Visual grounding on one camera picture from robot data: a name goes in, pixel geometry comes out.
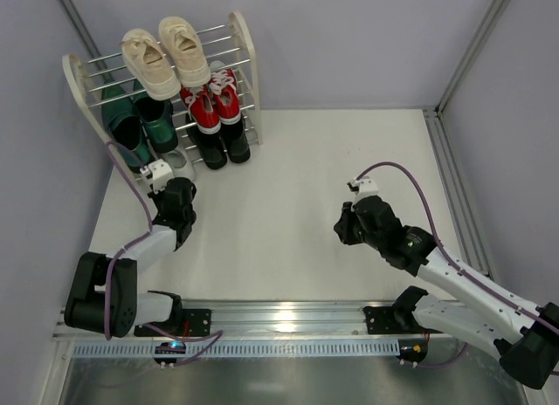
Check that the slotted grey cable duct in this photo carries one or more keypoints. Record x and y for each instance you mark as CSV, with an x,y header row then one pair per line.
x,y
236,349

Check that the red canvas sneaker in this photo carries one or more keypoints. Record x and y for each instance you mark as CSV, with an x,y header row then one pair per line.
x,y
223,86
199,103

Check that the white sneaker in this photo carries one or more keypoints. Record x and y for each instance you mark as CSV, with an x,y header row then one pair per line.
x,y
180,164

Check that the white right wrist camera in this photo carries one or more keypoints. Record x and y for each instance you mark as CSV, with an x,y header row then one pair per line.
x,y
363,188

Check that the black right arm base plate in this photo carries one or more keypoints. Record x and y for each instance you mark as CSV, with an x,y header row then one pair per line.
x,y
380,320

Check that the beige lace sneaker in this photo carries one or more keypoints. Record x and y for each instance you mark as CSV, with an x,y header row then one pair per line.
x,y
144,58
183,45

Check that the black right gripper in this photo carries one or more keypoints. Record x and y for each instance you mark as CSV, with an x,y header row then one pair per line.
x,y
346,223

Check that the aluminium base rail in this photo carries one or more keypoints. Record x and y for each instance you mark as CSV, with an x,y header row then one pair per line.
x,y
287,320

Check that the aluminium right frame rail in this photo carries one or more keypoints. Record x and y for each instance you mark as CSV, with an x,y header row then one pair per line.
x,y
468,232

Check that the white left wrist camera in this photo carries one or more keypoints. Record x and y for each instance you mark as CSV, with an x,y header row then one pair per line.
x,y
156,175

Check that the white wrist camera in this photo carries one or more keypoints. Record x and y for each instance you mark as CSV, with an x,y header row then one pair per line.
x,y
156,175
363,188

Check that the white metal shoe shelf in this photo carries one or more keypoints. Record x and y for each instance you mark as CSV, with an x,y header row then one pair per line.
x,y
230,43

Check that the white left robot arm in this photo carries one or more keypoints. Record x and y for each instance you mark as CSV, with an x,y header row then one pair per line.
x,y
104,295

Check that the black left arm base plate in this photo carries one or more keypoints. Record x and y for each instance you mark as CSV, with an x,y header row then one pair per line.
x,y
182,323

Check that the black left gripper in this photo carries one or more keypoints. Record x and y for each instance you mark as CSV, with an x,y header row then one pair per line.
x,y
173,192

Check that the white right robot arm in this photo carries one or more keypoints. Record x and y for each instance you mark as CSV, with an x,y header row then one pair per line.
x,y
521,335

